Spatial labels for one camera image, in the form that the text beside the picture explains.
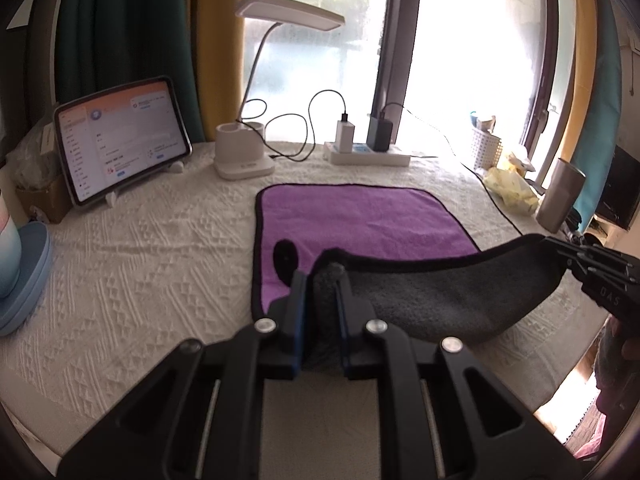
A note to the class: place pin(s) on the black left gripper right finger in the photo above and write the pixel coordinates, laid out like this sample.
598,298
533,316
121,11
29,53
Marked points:
371,348

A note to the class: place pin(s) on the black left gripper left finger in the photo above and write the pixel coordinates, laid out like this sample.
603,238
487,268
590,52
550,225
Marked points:
271,348

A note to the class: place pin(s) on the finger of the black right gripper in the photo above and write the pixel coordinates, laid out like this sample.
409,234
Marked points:
570,255

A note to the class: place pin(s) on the purple and grey towel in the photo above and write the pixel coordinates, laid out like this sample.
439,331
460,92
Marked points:
405,253

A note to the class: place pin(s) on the silver cylindrical bottle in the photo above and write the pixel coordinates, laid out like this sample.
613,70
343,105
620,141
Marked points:
565,186

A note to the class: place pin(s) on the yellow tissue pack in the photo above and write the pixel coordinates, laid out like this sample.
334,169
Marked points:
515,192

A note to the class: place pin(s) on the white perforated basket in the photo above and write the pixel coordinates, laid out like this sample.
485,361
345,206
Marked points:
485,149

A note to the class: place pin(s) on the white textured tablecloth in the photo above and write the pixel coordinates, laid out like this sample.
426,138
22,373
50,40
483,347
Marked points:
172,260

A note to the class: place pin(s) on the white power strip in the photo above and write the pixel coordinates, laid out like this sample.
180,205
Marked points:
362,155

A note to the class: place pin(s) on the white desk lamp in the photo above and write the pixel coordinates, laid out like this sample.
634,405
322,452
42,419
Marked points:
243,149

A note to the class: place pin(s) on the white tablet stand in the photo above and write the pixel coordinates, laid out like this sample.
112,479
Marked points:
111,198

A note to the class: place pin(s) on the black charger plug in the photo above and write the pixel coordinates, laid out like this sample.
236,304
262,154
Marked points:
379,134

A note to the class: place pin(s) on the white charger plug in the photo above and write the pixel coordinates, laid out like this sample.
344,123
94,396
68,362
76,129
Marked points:
344,139

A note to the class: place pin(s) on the blue round tray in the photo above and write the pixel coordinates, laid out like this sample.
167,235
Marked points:
35,268

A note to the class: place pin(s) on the brown cardboard box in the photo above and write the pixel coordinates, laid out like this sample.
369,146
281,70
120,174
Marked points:
49,204

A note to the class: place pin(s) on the tablet with lit screen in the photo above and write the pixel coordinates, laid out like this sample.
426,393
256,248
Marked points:
113,138

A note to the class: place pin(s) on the pastel striped cup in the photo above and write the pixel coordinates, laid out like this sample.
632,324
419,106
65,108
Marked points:
10,251

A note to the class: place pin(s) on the clear plastic bag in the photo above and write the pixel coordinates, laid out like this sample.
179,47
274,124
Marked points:
35,163

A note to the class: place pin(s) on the dark green curtain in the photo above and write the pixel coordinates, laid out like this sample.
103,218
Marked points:
101,44

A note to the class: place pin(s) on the yellow curtain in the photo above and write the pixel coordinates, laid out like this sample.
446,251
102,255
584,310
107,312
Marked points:
217,42

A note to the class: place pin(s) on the dark window frame post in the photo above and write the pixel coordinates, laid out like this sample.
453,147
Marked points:
394,65

